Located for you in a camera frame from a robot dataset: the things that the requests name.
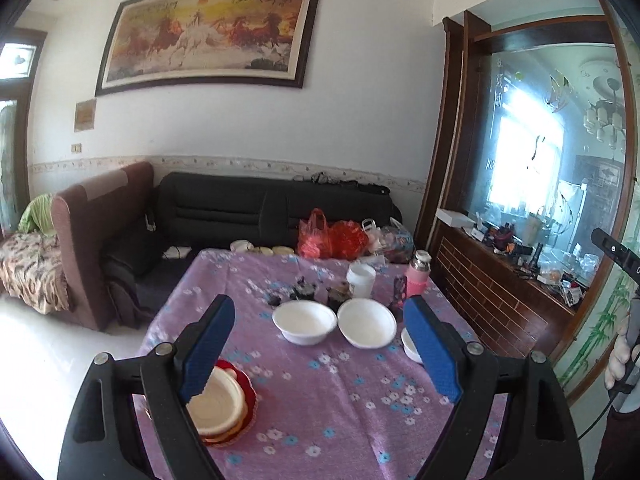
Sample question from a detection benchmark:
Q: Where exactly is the patterned blanket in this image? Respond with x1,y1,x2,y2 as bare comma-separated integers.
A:
1,232,70,315

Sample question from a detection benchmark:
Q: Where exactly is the pink thermos bottle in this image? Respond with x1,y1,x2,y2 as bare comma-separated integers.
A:
405,250,432,298

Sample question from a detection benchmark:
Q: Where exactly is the maroon armchair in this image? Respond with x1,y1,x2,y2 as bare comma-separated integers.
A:
52,162,154,332

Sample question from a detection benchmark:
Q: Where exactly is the clear plastic bag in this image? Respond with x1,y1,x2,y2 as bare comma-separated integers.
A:
361,219,395,255

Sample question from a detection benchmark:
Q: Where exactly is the purple phone stand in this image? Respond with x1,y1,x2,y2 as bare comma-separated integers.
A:
390,274,407,309

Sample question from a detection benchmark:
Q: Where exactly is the cartoon printed bag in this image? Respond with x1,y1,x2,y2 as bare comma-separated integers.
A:
381,218,414,263

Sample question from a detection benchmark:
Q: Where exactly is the small wall certificate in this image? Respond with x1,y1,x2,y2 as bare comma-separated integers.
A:
74,99,96,132

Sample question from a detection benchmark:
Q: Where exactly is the black sofa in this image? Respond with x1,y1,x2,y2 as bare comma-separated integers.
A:
101,172,402,327

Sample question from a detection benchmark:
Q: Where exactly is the wooden mirror cabinet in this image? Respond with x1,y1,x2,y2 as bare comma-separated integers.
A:
416,0,639,402

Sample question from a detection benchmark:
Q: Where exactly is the small white bowl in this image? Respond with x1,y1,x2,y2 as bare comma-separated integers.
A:
400,327,423,364

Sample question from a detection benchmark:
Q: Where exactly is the gloved right hand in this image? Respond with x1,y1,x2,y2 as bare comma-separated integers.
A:
604,314,639,390

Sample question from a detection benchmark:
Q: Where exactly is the black round device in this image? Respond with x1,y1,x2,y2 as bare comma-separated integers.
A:
290,276,317,301

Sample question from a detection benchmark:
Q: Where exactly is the cream ceramic dish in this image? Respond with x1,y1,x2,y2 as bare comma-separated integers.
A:
186,366,247,437

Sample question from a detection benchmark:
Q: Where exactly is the dark jar with twine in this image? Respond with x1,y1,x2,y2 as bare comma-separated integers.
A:
326,282,352,312

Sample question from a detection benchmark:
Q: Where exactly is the black small adapter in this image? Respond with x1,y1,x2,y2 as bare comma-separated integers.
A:
267,295,281,307

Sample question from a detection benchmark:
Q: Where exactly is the red scalloped plate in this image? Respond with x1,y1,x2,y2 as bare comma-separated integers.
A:
199,357,260,449

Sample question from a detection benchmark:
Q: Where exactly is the white plastic jar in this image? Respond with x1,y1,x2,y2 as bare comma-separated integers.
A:
346,262,376,298

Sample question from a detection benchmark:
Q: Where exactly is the horse painting framed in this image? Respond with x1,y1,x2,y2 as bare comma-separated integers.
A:
96,0,319,96

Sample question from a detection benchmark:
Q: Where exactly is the red plastic bag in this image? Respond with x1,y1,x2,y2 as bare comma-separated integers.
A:
296,208,369,261

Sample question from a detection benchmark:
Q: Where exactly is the dark wooden door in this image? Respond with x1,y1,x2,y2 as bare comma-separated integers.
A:
1,28,47,238

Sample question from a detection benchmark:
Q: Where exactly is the white box on cabinet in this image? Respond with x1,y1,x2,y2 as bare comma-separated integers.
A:
436,208,475,229

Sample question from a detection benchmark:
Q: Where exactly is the purple floral tablecloth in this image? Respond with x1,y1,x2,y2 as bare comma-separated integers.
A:
133,248,507,480

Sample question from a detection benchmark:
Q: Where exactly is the green cloth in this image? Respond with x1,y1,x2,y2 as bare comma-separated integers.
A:
17,194,56,236

